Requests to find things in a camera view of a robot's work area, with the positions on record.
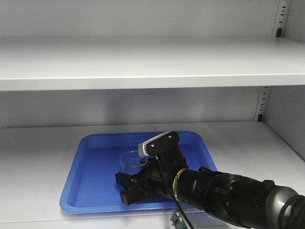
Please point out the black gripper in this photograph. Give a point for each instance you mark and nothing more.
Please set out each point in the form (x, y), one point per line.
(155, 179)

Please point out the clear glass measuring beaker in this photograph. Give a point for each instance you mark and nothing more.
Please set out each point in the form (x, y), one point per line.
(131, 162)

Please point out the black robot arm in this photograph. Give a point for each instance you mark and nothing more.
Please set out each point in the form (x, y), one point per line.
(235, 199)

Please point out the grey cabinet shelf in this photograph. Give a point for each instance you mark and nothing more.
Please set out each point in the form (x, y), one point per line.
(30, 64)

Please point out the blue plastic tray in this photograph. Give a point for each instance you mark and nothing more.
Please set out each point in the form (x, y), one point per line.
(91, 186)

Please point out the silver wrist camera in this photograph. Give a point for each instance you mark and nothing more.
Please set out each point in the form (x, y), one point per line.
(158, 144)

